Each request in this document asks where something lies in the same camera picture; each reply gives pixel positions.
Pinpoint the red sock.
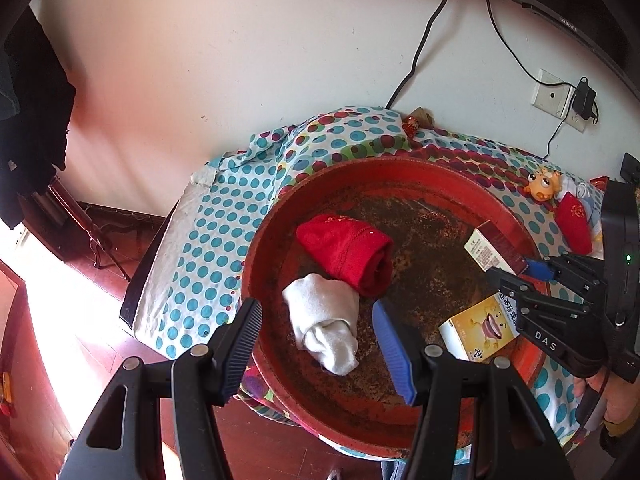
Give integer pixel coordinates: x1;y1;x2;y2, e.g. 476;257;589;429
555;192;593;256
296;214;395;298

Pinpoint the thin black cable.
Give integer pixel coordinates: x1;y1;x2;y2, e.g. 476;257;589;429
484;0;583;88

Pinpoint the round red metal tray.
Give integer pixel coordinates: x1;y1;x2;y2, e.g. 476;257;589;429
240;156;551;461

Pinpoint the black monitor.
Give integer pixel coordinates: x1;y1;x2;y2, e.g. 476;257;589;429
240;0;640;91

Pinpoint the black adapter cable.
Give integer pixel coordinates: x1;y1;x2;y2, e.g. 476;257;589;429
544;110;571;160

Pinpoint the polka dot cloth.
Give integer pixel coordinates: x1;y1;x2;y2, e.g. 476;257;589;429
135;106;608;461

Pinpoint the black power adapter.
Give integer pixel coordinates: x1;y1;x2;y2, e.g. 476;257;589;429
571;77;599;123

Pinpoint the white wall socket plate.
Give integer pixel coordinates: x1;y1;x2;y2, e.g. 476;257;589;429
562;105;590;133
531;69;576;120

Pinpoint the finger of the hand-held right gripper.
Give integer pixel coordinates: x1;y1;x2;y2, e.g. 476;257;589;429
525;252;605;306
486;266;603;357

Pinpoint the orange cartoon toy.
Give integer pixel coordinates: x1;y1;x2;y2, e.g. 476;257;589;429
524;169;563;203

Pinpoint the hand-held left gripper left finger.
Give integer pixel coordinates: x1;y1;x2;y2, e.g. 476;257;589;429
62;297;263;480

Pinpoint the dark wooden stand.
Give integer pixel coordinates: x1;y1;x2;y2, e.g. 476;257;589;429
47;177;166;281

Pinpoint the person's right hand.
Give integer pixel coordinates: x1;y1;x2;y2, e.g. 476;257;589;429
572;370;632;425

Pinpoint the thick black cable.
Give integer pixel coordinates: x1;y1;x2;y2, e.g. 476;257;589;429
384;0;458;110

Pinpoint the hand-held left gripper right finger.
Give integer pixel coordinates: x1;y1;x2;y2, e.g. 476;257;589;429
371;299;576;480

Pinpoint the yellow cartoon box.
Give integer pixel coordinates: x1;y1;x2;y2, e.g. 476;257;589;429
439;292;523;363

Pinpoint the white sock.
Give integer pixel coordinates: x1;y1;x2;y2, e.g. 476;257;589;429
281;273;361;376

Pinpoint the dark hanging clothing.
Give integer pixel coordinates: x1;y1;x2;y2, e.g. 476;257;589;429
0;5;76;228

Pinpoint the dark red and white box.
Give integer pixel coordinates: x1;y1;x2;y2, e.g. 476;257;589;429
464;220;531;277

